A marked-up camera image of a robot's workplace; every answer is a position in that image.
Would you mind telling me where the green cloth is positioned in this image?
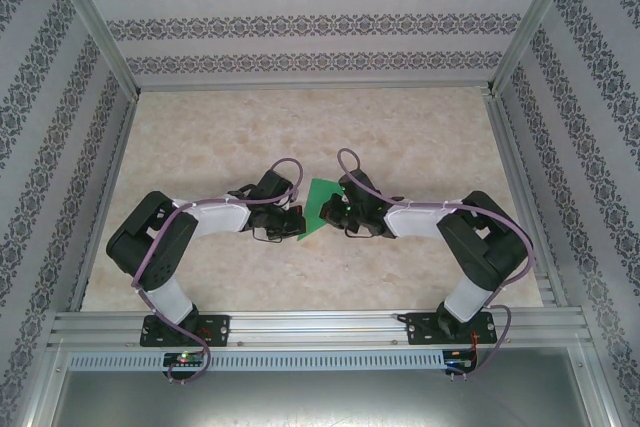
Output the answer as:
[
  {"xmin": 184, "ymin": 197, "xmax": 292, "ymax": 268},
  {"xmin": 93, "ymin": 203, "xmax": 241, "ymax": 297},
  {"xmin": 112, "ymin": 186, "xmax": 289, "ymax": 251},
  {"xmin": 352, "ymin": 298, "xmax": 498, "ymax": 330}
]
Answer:
[{"xmin": 296, "ymin": 177, "xmax": 348, "ymax": 242}]

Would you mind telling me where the grey metal sheet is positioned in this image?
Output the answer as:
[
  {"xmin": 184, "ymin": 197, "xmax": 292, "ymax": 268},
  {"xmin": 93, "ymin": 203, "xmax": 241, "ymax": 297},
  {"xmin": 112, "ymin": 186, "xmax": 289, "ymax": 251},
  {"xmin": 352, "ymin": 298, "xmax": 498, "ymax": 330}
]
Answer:
[{"xmin": 47, "ymin": 346, "xmax": 604, "ymax": 427}]

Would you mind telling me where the left gripper thin black cable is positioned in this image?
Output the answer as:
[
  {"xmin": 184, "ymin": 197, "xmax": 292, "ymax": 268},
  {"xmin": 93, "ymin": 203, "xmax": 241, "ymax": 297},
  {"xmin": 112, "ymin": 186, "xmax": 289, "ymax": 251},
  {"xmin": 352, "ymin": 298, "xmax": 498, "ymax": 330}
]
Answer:
[{"xmin": 249, "ymin": 225, "xmax": 285, "ymax": 244}]

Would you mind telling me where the aluminium mounting rail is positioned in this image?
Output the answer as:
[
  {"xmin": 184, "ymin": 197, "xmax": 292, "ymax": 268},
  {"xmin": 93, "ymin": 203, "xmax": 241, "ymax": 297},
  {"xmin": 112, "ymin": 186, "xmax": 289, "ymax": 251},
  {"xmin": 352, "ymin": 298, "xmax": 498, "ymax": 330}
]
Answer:
[{"xmin": 47, "ymin": 309, "xmax": 586, "ymax": 349}]

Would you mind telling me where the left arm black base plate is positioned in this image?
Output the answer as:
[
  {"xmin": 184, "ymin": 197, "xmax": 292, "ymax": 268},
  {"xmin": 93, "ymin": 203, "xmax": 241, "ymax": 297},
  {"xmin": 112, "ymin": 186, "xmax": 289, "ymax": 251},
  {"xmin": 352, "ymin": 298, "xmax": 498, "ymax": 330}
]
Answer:
[{"xmin": 139, "ymin": 314, "xmax": 232, "ymax": 349}]

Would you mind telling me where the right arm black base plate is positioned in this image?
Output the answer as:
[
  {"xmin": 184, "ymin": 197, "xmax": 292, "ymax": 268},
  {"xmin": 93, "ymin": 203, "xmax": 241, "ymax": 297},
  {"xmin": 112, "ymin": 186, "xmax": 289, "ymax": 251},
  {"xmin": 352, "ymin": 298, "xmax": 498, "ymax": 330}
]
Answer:
[{"xmin": 407, "ymin": 311, "xmax": 497, "ymax": 347}]

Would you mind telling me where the slotted grey cable duct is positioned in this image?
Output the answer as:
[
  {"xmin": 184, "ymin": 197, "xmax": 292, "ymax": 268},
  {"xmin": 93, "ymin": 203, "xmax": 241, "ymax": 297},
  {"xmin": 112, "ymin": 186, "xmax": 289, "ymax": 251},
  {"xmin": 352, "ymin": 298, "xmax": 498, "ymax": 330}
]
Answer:
[{"xmin": 67, "ymin": 350, "xmax": 446, "ymax": 371}]

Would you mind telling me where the aluminium side rail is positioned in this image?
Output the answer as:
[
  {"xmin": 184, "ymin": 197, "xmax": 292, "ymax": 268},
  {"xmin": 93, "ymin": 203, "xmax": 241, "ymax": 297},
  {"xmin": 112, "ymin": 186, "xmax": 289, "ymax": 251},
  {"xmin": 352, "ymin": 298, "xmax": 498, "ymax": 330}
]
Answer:
[
  {"xmin": 67, "ymin": 94, "xmax": 144, "ymax": 313},
  {"xmin": 481, "ymin": 89, "xmax": 571, "ymax": 308}
]

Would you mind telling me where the aluminium frame post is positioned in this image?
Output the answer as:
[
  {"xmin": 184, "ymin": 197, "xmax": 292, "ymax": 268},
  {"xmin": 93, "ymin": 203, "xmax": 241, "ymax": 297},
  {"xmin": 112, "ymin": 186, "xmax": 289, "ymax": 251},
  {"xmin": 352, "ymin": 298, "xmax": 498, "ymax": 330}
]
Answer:
[
  {"xmin": 487, "ymin": 0, "xmax": 586, "ymax": 96},
  {"xmin": 42, "ymin": 0, "xmax": 142, "ymax": 98}
]

